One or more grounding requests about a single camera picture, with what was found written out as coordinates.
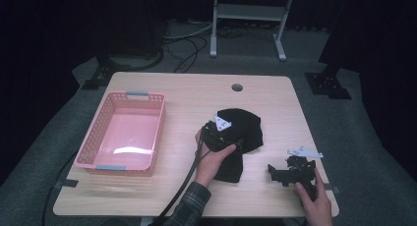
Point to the pink plastic basket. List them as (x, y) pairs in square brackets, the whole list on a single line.
[(124, 134)]

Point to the dark tape strip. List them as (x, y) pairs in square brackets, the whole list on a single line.
[(69, 183), (332, 188)]

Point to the black stand base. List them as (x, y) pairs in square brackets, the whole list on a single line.
[(327, 83), (105, 72)]

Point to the black cloth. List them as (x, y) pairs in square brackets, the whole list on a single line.
[(246, 127)]

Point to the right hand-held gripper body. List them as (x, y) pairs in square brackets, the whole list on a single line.
[(300, 172)]

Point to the person's right hand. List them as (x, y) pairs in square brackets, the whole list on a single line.
[(316, 209)]

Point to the person's left hand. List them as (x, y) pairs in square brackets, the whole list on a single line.
[(209, 163)]

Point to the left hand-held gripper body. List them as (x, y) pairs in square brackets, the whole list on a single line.
[(214, 137)]

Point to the white metal stand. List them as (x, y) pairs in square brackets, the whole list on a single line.
[(249, 13)]

